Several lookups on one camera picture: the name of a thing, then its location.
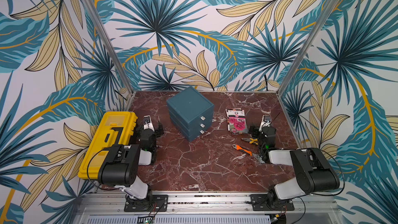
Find teal drawer cabinet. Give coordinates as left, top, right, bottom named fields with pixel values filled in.
left=166, top=87, right=214, bottom=142

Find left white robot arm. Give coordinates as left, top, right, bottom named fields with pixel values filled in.
left=96, top=120, right=164, bottom=202

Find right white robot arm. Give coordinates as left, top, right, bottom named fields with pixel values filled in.
left=248, top=125, right=340, bottom=203

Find orange adjustable wrench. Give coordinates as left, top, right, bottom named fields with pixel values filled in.
left=232, top=144, right=265, bottom=164

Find yellow plastic toolbox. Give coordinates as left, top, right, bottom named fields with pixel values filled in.
left=78, top=112, right=138, bottom=180

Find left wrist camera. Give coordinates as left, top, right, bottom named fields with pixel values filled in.
left=143, top=115, right=155, bottom=132

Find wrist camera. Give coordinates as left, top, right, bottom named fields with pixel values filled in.
left=259, top=115, right=272, bottom=130
left=143, top=115, right=155, bottom=132

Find yellow handled pliers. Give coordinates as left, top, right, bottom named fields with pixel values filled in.
left=241, top=138, right=259, bottom=146

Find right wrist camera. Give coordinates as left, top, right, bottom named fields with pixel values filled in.
left=259, top=115, right=272, bottom=130

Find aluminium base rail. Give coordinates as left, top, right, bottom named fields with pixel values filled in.
left=72, top=191, right=344, bottom=224

